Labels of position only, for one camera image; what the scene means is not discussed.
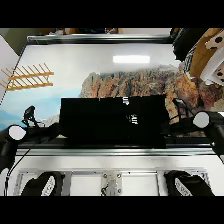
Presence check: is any black garment with white print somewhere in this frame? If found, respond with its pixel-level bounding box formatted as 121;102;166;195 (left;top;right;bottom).
58;94;170;150

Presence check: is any yellow wooden rack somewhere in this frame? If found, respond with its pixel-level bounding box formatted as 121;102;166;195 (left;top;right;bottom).
0;62;55;92

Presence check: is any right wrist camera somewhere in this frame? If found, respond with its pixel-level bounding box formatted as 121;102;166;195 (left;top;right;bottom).
172;98;188;125

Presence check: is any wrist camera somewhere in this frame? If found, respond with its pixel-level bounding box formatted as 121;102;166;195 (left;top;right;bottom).
22;105;37;127
172;98;188;125

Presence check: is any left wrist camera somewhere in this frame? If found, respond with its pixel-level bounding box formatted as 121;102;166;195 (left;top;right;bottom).
22;105;37;127

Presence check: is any black cable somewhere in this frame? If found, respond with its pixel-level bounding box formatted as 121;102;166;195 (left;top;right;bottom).
3;147;33;197

